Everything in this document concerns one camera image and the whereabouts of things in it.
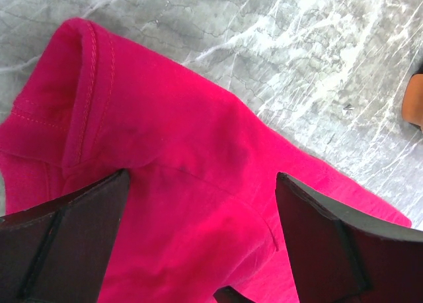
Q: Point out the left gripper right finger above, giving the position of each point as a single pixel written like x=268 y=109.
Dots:
x=336 y=241

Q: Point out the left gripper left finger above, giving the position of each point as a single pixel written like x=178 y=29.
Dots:
x=59 y=251

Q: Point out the orange plastic tub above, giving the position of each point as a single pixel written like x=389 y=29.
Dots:
x=411 y=109

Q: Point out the pink t shirt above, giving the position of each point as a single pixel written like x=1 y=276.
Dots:
x=201 y=212

